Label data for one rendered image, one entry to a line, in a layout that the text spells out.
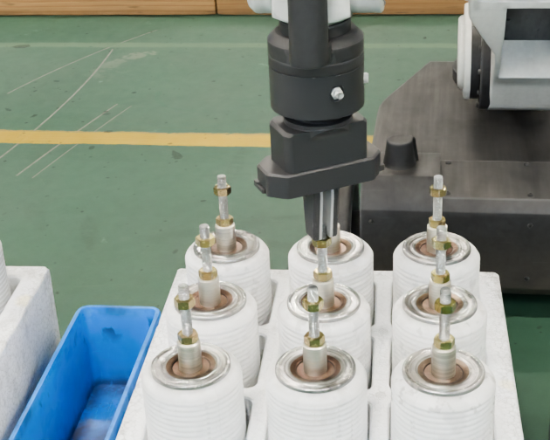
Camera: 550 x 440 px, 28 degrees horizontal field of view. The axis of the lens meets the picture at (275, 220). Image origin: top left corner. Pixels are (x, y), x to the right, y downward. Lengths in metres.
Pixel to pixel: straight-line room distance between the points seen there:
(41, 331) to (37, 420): 0.14
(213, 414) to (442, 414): 0.21
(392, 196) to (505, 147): 0.27
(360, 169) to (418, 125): 0.73
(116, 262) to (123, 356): 0.35
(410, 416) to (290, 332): 0.17
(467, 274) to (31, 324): 0.52
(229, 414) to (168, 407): 0.06
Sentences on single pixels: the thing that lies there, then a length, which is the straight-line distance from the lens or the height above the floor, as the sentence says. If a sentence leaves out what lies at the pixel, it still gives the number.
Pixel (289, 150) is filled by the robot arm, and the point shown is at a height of 0.44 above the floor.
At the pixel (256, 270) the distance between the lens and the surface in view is 1.22.
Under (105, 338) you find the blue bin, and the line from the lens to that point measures 1.44.
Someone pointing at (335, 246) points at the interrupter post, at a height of 0.26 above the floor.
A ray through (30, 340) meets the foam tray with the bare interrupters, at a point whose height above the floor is 0.14.
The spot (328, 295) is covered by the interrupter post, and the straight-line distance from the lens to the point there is 1.11.
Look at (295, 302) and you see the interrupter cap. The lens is 1.13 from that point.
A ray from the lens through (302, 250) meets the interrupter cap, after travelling 1.22.
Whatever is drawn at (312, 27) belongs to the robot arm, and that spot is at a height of 0.56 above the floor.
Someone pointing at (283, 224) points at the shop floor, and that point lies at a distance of 1.83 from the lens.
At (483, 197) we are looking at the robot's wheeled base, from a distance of 1.49.
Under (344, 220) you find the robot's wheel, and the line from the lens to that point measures 1.49.
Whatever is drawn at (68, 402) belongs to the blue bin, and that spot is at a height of 0.05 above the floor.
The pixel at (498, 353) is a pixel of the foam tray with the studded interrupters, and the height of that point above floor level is 0.18.
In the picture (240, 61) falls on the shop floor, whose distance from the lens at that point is 2.62.
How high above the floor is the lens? 0.84
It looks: 27 degrees down
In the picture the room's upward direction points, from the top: 3 degrees counter-clockwise
